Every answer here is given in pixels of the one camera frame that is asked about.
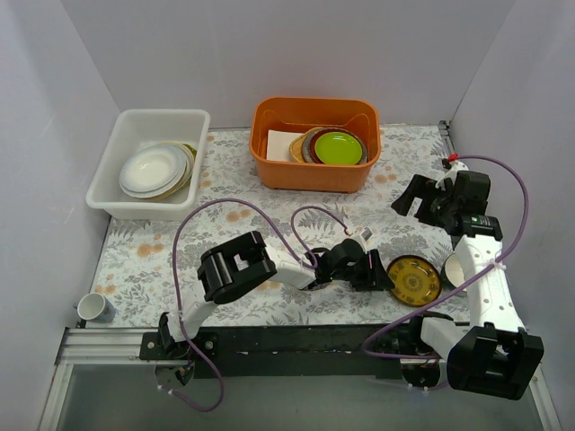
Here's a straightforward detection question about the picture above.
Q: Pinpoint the yellow brown ornate plate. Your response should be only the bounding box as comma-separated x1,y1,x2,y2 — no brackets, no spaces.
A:
386,255,442,307

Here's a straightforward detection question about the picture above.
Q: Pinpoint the white watermelon pattern plate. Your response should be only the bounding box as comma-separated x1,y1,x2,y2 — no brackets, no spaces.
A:
147,143,199,201

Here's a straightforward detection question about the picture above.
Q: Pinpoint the large white paper plate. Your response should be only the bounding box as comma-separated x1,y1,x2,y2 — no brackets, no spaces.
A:
120,145,189,199

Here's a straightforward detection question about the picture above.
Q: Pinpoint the small white paper plate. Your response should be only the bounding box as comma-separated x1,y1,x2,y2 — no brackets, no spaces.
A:
119,145,182,193

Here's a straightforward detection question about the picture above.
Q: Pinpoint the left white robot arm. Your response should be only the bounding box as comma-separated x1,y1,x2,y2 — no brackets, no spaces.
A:
158,229,394,359

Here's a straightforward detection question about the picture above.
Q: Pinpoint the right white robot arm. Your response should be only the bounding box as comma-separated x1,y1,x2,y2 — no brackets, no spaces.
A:
392,169,544,400

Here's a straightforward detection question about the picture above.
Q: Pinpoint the orange plastic bin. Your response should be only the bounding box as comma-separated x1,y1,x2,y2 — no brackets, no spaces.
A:
250,97,382,193

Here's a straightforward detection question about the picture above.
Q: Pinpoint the white plastic bin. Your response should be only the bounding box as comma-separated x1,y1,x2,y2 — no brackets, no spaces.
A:
86,109,210,222

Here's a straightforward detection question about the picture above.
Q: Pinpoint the dark red plate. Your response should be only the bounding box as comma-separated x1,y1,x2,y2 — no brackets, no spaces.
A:
311,128,368,165

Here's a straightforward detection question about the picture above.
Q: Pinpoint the white bowl teal rim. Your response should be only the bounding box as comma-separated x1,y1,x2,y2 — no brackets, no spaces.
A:
440,254,465,290

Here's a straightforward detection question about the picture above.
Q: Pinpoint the lime green round plate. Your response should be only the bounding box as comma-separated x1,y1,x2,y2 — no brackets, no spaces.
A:
314,131,363,165

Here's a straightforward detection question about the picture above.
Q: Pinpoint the grey speckled plate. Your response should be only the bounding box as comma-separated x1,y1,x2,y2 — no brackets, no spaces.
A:
301,128,322,163

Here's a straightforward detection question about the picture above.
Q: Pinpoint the small woven bamboo tray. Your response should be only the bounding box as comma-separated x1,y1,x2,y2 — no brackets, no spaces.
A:
289,127,322,163

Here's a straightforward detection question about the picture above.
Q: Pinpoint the white paper sheet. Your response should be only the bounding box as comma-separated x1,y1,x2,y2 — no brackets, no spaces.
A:
266,130,301,162

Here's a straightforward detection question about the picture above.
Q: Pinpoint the floral pattern table mat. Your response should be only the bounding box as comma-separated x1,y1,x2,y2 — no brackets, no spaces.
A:
92,126,452,328

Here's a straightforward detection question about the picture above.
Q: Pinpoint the white ceramic cup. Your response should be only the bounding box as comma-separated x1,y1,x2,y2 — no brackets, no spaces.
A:
76,293,116,323

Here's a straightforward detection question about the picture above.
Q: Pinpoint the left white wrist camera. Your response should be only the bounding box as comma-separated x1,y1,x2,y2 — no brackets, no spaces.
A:
350,228,373,251

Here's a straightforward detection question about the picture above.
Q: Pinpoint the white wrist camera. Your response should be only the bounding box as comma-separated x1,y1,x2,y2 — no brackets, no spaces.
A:
435,154,468,190
350,228,373,251

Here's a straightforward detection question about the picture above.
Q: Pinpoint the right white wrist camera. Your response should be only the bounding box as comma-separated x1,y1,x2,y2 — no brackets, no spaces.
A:
435,154,468,190

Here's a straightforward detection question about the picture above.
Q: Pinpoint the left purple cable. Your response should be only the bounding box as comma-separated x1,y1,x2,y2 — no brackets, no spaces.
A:
156,198,360,413

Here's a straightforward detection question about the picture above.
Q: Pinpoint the purple cable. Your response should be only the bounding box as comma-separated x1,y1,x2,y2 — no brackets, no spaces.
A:
361,154,530,361
156,198,360,413

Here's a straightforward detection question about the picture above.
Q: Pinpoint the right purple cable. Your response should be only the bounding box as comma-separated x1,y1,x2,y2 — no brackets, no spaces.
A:
361,154,530,361

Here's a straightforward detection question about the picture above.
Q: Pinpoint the black aluminium base frame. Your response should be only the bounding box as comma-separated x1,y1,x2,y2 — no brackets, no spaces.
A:
53,309,540,391

